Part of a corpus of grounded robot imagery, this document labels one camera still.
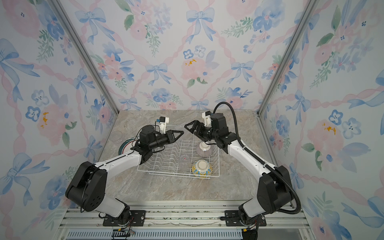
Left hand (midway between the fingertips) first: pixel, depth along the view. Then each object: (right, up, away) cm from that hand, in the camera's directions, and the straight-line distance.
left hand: (184, 132), depth 79 cm
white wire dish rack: (-5, -16, +10) cm, 19 cm away
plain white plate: (-39, -10, +18) cm, 44 cm away
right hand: (+2, +2, 0) cm, 3 cm away
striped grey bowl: (+11, -12, +14) cm, 21 cm away
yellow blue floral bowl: (+10, -21, +5) cm, 23 cm away
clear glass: (0, -15, +5) cm, 16 cm away
